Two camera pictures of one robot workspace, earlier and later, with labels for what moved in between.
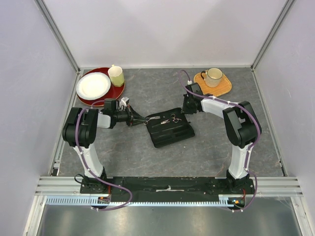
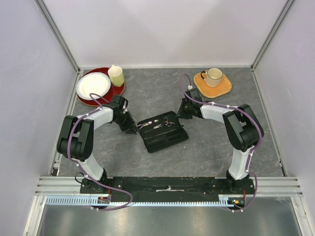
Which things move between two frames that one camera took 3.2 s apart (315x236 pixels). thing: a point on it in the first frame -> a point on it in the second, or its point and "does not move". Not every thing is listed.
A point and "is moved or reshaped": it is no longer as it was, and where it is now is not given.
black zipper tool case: [169, 127] is moved or reshaped
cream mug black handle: [212, 76] does not move
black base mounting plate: [168, 187] does not move
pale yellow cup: [116, 75] does not move
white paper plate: [93, 86] does not move
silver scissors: [175, 120] -> [168, 124]
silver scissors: [146, 122] -> [147, 123]
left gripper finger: [137, 118] -> [133, 130]
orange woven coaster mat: [224, 86] does not move
